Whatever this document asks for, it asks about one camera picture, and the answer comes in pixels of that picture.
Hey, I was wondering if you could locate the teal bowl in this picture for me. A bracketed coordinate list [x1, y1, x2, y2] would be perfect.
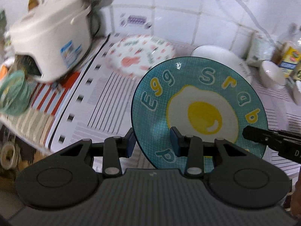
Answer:
[0, 71, 33, 116]

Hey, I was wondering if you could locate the blue fried egg plate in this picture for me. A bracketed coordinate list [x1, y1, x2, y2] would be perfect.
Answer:
[131, 56, 268, 170]

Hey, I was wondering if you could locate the tape roll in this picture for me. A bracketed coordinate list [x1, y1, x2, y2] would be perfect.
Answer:
[0, 144, 16, 170]

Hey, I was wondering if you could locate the plain white bowl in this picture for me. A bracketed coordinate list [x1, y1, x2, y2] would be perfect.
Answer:
[190, 45, 252, 82]

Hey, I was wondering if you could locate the white plate with pink rabbit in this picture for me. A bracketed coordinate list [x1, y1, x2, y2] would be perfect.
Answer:
[105, 35, 176, 76]

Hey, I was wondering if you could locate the yellow cooking oil bottle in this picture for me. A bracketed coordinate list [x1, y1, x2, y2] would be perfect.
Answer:
[271, 41, 301, 79]

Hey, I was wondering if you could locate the purple wall sticker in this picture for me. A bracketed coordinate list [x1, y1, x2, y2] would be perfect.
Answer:
[119, 13, 153, 30]

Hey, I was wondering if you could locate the white seasoning bag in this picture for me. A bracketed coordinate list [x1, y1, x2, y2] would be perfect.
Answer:
[246, 32, 276, 67]

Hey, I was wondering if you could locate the white bowl with black rim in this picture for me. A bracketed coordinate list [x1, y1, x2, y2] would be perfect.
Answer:
[259, 60, 290, 89]

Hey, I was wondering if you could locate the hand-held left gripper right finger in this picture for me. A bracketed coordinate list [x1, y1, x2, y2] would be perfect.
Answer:
[170, 127, 246, 177]

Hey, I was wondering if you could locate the black power cable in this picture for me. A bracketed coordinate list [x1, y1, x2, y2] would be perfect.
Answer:
[81, 11, 102, 60]

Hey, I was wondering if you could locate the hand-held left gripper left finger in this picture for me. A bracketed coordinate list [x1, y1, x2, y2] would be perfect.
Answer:
[60, 128, 137, 178]

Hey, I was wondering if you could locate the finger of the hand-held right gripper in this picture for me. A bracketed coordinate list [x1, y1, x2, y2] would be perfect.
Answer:
[242, 125, 286, 151]

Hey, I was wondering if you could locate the white rice cooker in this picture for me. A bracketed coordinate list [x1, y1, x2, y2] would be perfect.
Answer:
[9, 0, 100, 83]

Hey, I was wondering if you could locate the striped printed table mat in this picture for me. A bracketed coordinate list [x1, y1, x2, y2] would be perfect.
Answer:
[0, 34, 301, 178]

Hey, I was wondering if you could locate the white cable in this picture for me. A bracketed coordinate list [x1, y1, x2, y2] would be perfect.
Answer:
[199, 0, 271, 43]

